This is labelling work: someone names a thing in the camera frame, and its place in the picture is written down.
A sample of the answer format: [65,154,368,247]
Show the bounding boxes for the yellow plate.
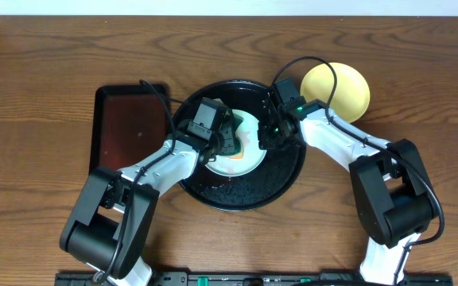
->
[300,63,371,123]

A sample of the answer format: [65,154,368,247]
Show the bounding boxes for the black rectangular water tray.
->
[89,84,169,171]

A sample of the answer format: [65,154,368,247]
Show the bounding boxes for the light green plate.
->
[206,110,266,177]

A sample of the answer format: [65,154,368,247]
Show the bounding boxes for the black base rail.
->
[54,272,454,286]

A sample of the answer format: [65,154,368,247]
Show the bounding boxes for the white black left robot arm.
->
[60,115,243,285]

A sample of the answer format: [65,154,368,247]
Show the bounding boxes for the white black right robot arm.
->
[258,98,444,285]

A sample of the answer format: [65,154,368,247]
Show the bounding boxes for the green yellow sponge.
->
[229,114,243,156]

